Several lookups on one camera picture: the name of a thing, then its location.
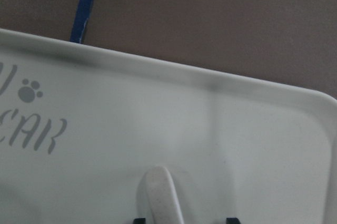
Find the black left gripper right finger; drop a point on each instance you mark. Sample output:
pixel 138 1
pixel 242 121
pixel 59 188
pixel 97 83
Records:
pixel 232 220

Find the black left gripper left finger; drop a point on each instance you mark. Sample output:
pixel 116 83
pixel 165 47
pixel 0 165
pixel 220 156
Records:
pixel 139 221

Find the white ceramic spoon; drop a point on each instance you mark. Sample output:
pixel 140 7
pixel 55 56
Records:
pixel 157 199

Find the white bear print tray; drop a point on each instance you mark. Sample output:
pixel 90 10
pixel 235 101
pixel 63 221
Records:
pixel 81 125

